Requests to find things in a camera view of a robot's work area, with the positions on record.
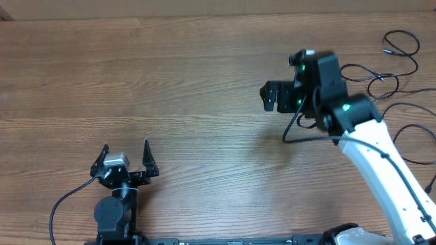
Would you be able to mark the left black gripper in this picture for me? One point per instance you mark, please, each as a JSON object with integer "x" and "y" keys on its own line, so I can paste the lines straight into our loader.
{"x": 143, "y": 177}

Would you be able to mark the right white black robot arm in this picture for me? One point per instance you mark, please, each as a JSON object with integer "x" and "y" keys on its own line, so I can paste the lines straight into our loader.
{"x": 356, "y": 126}

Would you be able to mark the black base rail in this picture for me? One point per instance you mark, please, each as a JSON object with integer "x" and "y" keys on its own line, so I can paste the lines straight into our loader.
{"x": 238, "y": 241}

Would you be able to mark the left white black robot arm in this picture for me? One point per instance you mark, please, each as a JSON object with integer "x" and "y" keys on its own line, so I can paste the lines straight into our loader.
{"x": 117, "y": 215}

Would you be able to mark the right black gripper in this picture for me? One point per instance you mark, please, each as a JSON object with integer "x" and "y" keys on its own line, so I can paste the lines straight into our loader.
{"x": 284, "y": 92}

